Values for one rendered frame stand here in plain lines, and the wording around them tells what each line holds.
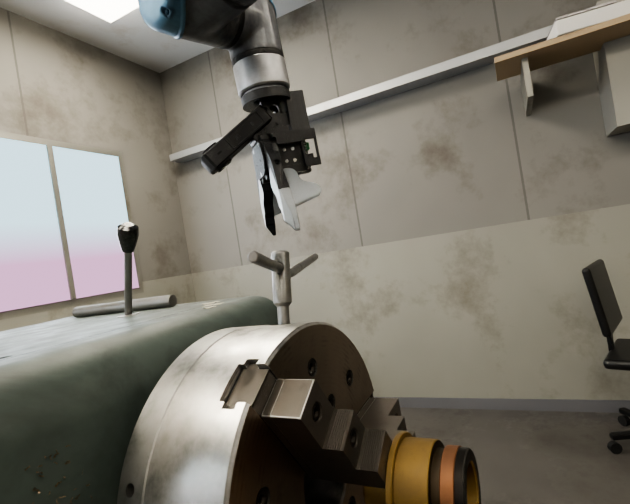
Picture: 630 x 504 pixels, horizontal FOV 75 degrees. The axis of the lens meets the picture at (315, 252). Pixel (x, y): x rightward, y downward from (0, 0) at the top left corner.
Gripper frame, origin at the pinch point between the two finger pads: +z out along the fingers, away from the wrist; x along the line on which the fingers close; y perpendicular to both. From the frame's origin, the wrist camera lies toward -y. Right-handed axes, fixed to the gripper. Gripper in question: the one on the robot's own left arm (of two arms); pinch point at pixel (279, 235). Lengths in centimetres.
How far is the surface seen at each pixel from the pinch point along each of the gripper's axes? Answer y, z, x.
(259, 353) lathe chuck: -8.7, 10.4, -20.0
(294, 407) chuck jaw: -7.5, 14.1, -25.3
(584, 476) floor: 148, 148, 98
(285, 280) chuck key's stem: -3.1, 5.2, -11.9
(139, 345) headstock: -20.2, 8.8, -9.0
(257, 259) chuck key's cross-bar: -7.0, 1.8, -19.5
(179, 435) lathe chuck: -16.9, 14.9, -21.5
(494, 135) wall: 202, -37, 175
